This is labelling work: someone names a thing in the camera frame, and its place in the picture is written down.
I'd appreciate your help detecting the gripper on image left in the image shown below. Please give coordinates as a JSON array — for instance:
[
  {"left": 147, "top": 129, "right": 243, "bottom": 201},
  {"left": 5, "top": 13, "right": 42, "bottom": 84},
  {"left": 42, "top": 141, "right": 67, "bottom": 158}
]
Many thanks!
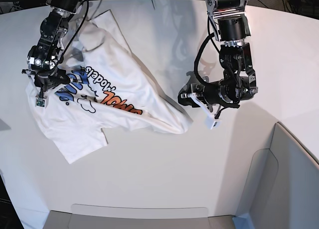
[{"left": 21, "top": 68, "right": 71, "bottom": 99}]

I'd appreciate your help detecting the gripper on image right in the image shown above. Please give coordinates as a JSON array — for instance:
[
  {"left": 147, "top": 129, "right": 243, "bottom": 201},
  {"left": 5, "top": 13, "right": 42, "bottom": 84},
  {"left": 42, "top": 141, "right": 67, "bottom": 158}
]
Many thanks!
[{"left": 177, "top": 75, "right": 241, "bottom": 112}]

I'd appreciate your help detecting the white printed t-shirt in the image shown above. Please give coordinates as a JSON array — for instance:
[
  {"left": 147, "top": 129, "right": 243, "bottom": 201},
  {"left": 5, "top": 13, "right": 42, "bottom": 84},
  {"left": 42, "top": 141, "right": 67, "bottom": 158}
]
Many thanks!
[{"left": 26, "top": 10, "right": 191, "bottom": 163}]

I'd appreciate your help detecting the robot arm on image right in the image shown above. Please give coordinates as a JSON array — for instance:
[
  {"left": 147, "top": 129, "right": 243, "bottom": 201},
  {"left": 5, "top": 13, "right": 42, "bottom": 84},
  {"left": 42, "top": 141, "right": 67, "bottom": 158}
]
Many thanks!
[{"left": 177, "top": 0, "right": 258, "bottom": 115}]

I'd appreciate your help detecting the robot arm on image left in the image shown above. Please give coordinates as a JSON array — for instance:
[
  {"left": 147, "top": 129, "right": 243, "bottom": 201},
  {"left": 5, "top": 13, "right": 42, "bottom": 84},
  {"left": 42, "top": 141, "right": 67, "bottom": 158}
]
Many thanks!
[{"left": 22, "top": 0, "right": 89, "bottom": 107}]

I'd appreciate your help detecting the grey side panel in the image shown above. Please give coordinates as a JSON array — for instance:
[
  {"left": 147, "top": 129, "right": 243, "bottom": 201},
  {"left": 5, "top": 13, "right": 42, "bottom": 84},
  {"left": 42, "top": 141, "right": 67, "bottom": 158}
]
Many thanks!
[{"left": 233, "top": 123, "right": 319, "bottom": 229}]

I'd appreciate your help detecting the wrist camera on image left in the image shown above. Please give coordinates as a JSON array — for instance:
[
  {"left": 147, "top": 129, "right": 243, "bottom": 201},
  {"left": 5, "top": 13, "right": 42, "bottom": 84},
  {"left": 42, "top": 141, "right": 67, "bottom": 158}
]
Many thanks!
[{"left": 35, "top": 95, "right": 48, "bottom": 108}]

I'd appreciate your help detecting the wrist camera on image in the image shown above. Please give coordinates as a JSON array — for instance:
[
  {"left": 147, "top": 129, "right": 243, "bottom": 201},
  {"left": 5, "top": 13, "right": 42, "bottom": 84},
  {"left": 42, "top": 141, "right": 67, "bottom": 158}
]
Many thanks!
[
  {"left": 35, "top": 95, "right": 48, "bottom": 108},
  {"left": 204, "top": 116, "right": 221, "bottom": 130}
]

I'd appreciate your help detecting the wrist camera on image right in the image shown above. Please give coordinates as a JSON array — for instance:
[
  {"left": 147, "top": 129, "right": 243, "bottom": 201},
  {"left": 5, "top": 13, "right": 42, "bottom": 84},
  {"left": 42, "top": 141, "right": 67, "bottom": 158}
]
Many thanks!
[{"left": 204, "top": 116, "right": 221, "bottom": 130}]

